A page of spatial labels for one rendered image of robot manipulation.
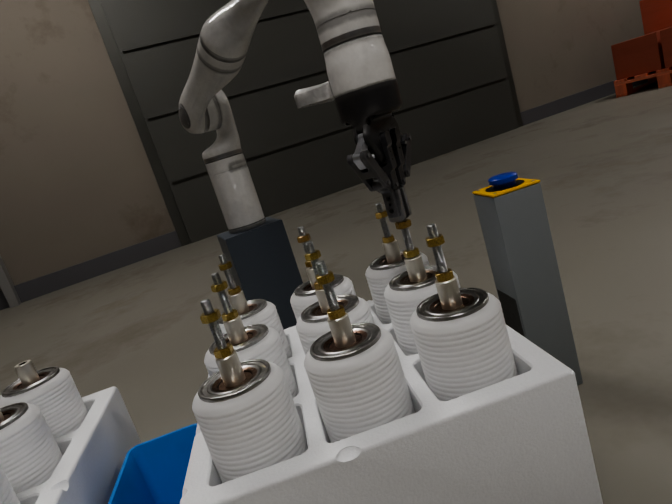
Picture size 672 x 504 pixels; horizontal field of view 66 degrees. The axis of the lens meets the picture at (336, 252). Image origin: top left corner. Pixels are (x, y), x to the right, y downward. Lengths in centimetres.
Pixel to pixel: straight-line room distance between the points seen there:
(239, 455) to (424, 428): 18
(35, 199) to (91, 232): 39
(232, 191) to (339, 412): 78
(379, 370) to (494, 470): 15
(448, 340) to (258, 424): 20
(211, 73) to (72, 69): 294
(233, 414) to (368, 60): 39
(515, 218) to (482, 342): 26
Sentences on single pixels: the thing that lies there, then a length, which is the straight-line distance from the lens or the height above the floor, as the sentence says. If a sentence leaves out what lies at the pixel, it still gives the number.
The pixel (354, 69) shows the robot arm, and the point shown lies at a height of 51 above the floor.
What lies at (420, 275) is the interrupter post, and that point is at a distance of 66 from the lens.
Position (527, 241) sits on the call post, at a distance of 76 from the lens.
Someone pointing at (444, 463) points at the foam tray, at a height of 14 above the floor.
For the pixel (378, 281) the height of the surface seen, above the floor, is 24.
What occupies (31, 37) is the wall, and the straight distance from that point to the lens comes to 406.
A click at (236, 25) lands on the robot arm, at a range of 102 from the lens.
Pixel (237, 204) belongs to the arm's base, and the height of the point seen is 36.
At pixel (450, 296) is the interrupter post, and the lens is 54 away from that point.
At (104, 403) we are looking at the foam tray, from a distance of 87.
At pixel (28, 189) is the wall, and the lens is 396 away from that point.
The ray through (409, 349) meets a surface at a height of 18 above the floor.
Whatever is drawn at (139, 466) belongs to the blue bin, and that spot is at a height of 9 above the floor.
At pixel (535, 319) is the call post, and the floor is 12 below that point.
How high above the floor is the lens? 46
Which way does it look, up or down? 13 degrees down
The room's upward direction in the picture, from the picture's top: 17 degrees counter-clockwise
